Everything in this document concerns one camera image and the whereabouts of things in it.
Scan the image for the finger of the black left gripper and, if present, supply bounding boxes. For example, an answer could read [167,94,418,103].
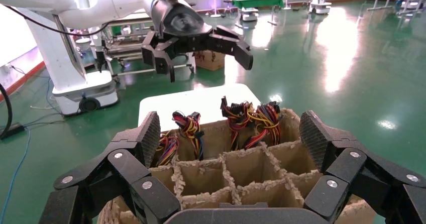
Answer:
[207,25,254,71]
[141,31,175,83]

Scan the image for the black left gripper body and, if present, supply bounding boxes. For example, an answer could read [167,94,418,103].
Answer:
[151,0,214,54]

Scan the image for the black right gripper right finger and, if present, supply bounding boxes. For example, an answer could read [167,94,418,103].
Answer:
[298,110,426,224]

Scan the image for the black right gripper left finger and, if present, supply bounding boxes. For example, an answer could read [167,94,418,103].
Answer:
[39,110,180,224]

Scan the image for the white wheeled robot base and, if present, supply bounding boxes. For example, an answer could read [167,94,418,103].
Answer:
[20,8,120,117]

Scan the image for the metal wheeled rack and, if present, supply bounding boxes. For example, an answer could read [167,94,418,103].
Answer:
[103,14,197,81]

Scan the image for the small brown cardboard box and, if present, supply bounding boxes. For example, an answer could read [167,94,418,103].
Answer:
[194,50,226,72]

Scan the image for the small white table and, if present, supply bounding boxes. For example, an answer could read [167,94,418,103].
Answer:
[138,83,262,133]

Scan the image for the black power adapter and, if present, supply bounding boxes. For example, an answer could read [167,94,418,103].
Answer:
[0,123,26,140]

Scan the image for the cardboard box with dividers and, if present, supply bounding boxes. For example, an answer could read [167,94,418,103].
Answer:
[98,107,377,224]

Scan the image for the grey power supply colourful cables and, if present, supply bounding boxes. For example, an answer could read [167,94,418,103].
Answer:
[220,96,257,151]
[155,131,180,167]
[244,101,282,150]
[172,110,204,161]

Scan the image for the blue floor cable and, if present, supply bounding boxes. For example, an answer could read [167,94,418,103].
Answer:
[0,77,52,224]

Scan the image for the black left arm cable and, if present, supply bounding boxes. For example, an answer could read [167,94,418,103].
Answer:
[0,4,111,37]

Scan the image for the thick black floor cable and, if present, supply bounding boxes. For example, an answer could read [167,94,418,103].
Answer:
[0,82,14,140]

